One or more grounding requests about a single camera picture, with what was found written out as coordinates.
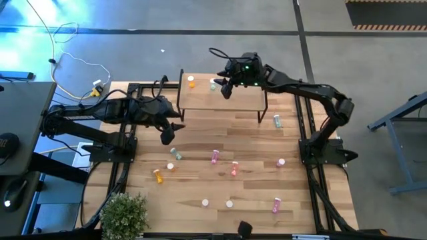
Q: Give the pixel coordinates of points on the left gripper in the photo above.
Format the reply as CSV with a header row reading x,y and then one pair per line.
x,y
151,111

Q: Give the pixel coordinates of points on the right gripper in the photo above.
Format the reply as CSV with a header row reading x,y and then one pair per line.
x,y
248,71

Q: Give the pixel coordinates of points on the teal medicine bottle white cap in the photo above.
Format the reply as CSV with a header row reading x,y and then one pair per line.
x,y
213,86
175,154
277,121

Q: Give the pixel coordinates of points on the orange medicine bottle white cap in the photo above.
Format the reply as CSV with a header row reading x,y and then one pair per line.
x,y
157,176
191,83
170,166

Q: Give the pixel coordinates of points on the purple medicine bottle white cap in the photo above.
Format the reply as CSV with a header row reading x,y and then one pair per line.
x,y
276,205
280,162
215,157

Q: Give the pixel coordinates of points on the red medicine bottle white cap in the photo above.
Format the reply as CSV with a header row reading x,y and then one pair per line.
x,y
234,168
205,202
229,203

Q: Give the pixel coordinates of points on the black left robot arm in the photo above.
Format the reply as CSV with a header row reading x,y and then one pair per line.
x,y
100,111

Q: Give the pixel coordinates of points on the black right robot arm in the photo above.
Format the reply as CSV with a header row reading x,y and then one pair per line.
x,y
300,88

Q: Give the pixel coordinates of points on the yellow plug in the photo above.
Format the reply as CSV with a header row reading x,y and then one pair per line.
x,y
95,92

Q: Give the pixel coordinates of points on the white power adapter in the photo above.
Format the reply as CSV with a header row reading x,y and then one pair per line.
x,y
97,82

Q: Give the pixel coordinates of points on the white paper sheet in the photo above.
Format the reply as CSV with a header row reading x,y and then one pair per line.
x,y
80,160

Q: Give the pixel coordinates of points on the green potted plant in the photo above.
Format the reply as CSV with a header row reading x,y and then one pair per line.
x,y
124,216

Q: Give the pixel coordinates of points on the black desk crossbar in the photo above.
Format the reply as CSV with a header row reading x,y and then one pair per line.
x,y
56,168

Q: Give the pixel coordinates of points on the person's head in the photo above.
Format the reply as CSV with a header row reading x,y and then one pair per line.
x,y
245,230

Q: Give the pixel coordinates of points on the gray desk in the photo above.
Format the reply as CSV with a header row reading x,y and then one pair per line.
x,y
23,110

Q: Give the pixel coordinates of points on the gray tablet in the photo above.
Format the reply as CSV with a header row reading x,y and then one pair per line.
x,y
16,75

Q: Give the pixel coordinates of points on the black round case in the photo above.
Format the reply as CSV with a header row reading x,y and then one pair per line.
x,y
8,145

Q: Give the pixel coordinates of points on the black hazard-striped mat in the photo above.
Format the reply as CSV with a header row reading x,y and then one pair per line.
x,y
383,13

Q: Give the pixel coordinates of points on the black computer mouse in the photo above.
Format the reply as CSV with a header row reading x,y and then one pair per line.
x,y
14,195

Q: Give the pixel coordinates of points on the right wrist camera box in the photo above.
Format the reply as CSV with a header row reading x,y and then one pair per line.
x,y
227,90

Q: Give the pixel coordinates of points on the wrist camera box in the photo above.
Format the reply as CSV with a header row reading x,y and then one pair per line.
x,y
167,136
227,90

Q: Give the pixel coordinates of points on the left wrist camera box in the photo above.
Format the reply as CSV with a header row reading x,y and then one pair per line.
x,y
167,136

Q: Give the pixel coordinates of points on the wooden shelf black metal frame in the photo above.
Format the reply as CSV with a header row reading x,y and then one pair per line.
x,y
233,100

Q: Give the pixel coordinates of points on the black aluminium table frame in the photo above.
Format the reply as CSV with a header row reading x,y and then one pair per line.
x,y
133,88

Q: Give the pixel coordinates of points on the silver metal bracket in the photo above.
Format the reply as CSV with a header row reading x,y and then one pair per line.
x,y
310,237

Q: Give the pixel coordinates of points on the blue-gray table frame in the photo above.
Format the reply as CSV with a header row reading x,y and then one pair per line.
x,y
397,150

